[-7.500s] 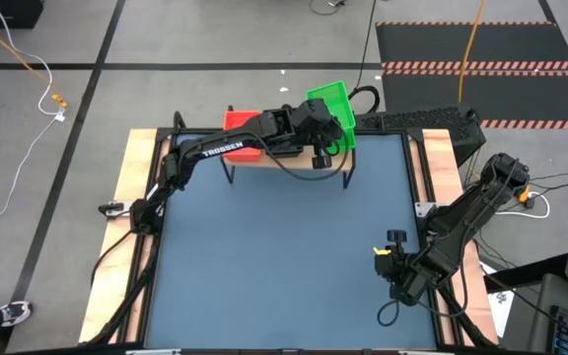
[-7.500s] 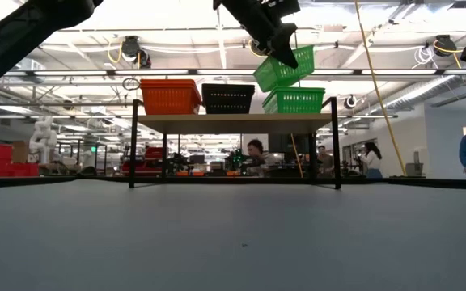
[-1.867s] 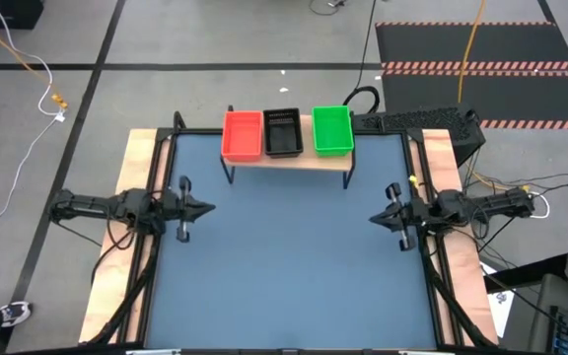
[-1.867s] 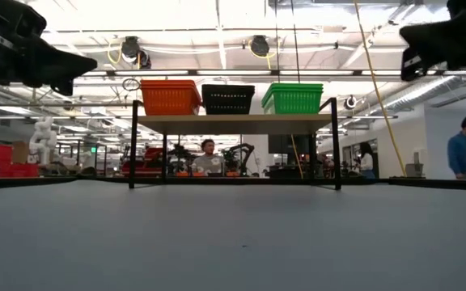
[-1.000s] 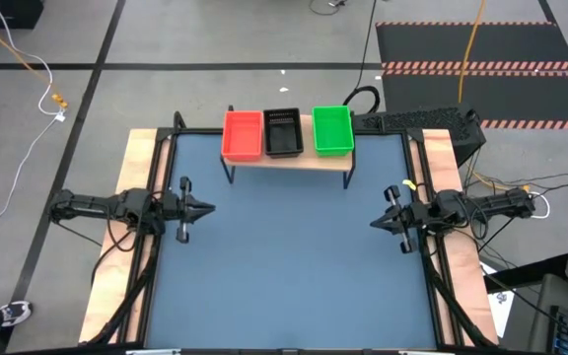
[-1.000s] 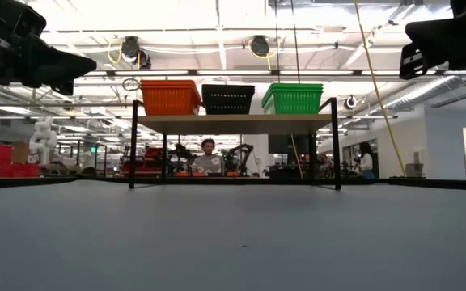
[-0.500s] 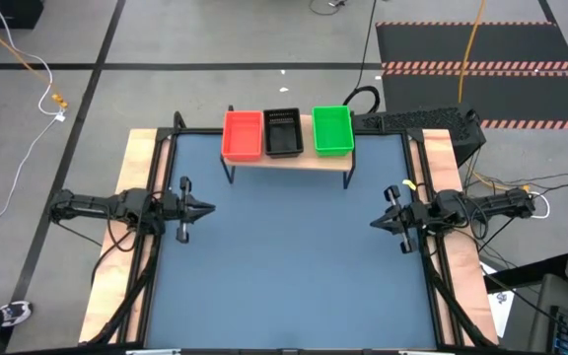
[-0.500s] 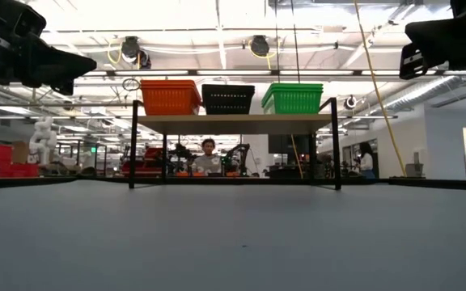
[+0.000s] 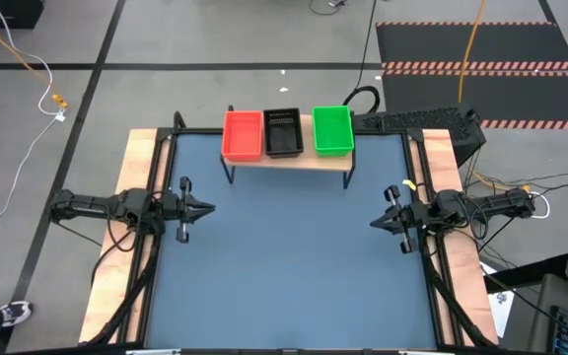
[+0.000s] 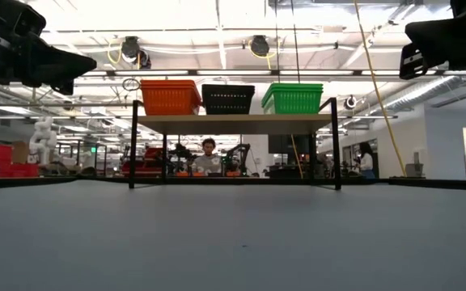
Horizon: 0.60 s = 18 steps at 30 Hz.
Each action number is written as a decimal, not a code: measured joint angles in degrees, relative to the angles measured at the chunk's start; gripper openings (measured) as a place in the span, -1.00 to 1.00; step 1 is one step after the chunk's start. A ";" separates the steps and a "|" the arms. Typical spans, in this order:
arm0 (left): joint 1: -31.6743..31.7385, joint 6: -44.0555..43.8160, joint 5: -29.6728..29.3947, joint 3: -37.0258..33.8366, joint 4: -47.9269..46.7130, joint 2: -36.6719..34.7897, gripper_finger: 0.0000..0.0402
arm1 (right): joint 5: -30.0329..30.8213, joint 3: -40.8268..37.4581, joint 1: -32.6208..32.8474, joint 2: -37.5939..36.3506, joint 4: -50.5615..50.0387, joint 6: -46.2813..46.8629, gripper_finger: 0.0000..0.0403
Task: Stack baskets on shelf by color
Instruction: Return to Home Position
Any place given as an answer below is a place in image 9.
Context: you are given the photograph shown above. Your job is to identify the thin black floor cable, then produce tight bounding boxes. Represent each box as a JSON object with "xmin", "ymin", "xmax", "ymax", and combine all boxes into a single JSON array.
[{"xmin": 308, "ymin": 0, "xmax": 348, "ymax": 17}]

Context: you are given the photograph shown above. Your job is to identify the thick black power cable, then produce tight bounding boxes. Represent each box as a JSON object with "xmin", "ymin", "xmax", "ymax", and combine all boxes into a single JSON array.
[{"xmin": 340, "ymin": 0, "xmax": 382, "ymax": 118}]

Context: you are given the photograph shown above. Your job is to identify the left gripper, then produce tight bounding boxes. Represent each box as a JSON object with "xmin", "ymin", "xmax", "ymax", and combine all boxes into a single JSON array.
[{"xmin": 154, "ymin": 176, "xmax": 217, "ymax": 245}]

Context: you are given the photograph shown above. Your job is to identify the grey cart top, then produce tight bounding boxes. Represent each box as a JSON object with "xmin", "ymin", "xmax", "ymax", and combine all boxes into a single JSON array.
[{"xmin": 528, "ymin": 272, "xmax": 568, "ymax": 355}]

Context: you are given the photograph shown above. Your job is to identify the white floor cable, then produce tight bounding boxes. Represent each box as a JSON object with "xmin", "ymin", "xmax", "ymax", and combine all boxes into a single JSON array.
[{"xmin": 0, "ymin": 0, "xmax": 67, "ymax": 237}]

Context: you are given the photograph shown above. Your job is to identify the white paper sheet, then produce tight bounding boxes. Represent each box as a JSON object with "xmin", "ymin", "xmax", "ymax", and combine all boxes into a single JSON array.
[{"xmin": 478, "ymin": 259, "xmax": 516, "ymax": 339}]

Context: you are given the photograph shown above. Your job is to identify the black aluminium rig frame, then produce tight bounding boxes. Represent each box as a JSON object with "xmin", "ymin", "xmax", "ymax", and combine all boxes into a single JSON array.
[{"xmin": 79, "ymin": 110, "xmax": 502, "ymax": 355}]

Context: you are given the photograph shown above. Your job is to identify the white looped cable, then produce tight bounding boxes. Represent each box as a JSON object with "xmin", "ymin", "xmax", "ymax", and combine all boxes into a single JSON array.
[{"xmin": 525, "ymin": 192, "xmax": 552, "ymax": 221}]

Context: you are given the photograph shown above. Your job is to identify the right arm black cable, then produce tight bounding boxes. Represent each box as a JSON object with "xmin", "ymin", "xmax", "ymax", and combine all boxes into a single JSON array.
[{"xmin": 454, "ymin": 194, "xmax": 490, "ymax": 243}]

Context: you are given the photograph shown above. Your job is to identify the black floor mat orange stripes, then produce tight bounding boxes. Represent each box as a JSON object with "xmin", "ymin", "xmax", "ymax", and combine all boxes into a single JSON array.
[
  {"xmin": 381, "ymin": 69, "xmax": 568, "ymax": 132},
  {"xmin": 375, "ymin": 20, "xmax": 568, "ymax": 71}
]

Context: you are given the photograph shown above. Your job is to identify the orange plastic basket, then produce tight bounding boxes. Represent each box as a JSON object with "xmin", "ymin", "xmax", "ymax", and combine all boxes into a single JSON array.
[{"xmin": 221, "ymin": 109, "xmax": 265, "ymax": 163}]

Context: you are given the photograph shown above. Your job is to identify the green plastic basket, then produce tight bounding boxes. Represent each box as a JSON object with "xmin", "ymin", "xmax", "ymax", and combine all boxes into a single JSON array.
[{"xmin": 311, "ymin": 105, "xmax": 356, "ymax": 159}]

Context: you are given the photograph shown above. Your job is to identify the wooden shelf with black legs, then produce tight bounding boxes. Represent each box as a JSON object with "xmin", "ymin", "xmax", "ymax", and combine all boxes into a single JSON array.
[{"xmin": 219, "ymin": 105, "xmax": 357, "ymax": 191}]

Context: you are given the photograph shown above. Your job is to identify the orange extension cable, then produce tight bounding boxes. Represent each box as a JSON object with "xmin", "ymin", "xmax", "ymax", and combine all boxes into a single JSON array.
[
  {"xmin": 457, "ymin": 0, "xmax": 532, "ymax": 193},
  {"xmin": 0, "ymin": 8, "xmax": 69, "ymax": 110}
]

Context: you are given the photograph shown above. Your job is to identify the black plastic basket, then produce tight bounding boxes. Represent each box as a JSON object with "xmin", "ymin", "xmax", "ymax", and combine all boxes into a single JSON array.
[{"xmin": 262, "ymin": 107, "xmax": 306, "ymax": 160}]

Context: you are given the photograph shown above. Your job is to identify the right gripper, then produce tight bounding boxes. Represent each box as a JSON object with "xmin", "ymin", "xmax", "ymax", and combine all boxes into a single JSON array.
[{"xmin": 369, "ymin": 183, "xmax": 441, "ymax": 255}]

